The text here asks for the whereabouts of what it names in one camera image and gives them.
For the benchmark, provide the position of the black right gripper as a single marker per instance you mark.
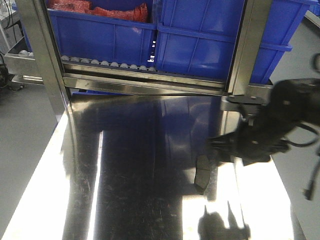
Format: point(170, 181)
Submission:
point(291, 102)

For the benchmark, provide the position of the dark brake pad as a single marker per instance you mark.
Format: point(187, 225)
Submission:
point(202, 174)

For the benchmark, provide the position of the blue plastic bin right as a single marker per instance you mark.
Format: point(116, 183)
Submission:
point(198, 37)

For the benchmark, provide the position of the blue plastic bin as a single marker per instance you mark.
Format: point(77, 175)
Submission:
point(198, 37)
point(102, 38)

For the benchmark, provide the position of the blue plastic bin left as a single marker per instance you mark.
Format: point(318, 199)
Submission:
point(102, 38)

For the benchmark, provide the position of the red bubble wrap bag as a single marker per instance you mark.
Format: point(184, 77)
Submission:
point(138, 14)

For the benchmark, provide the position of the stainless steel rack frame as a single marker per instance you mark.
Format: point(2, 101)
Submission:
point(58, 78)

